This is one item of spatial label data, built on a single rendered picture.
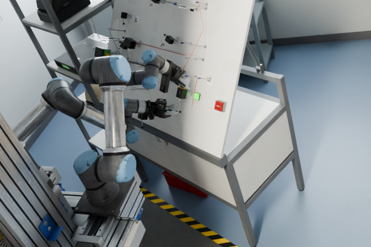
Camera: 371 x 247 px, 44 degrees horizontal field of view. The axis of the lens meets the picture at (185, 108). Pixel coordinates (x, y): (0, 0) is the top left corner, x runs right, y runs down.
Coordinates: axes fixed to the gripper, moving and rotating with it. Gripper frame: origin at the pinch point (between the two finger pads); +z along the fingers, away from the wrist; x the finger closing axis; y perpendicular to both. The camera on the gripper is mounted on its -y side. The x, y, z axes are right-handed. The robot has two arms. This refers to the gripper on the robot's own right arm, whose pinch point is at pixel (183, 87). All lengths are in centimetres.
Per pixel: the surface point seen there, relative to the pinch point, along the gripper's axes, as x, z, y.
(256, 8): 90, 127, 115
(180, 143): -0.9, 21.3, -28.1
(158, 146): 34, 44, -37
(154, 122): 24.3, 19.2, -24.6
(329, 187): -48, 130, -3
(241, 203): -34, 59, -41
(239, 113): -9.6, 45.6, 6.5
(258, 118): -24, 46, 9
